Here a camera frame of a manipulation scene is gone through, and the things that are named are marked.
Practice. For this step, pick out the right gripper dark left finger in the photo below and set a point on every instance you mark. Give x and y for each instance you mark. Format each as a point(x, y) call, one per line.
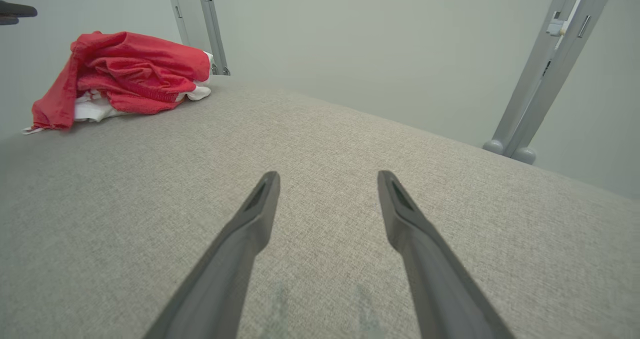
point(235, 259)

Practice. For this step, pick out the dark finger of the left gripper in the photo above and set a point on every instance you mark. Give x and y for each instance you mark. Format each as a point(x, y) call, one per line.
point(7, 21)
point(17, 10)

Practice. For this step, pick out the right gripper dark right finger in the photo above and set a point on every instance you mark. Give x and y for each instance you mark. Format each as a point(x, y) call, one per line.
point(430, 269)

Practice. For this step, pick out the red white Bulls shirt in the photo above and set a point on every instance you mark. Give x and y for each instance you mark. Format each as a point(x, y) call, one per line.
point(140, 54)

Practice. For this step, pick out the grey metal frame legs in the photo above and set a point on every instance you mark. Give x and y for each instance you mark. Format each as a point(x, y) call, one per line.
point(532, 94)

